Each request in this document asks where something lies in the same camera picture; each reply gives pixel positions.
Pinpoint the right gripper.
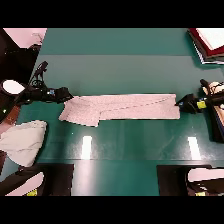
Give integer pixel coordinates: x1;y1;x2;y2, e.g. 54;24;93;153
175;93;202;115

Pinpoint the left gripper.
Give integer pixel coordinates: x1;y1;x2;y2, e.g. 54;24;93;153
49;86;75;104

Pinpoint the pale pink shirt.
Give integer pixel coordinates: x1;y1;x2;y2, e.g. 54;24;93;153
58;93;181;128

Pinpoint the cream garment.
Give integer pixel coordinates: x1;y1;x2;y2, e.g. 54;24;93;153
209;81;224;126

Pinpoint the red garment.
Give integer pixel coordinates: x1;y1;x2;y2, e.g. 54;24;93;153
187;27;224;58

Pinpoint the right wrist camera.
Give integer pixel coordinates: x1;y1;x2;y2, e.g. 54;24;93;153
199;78;216;98

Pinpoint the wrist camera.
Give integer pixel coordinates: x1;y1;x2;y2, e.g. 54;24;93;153
30;60;50;88
199;78;216;98

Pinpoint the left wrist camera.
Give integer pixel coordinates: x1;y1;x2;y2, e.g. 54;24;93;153
30;60;50;88

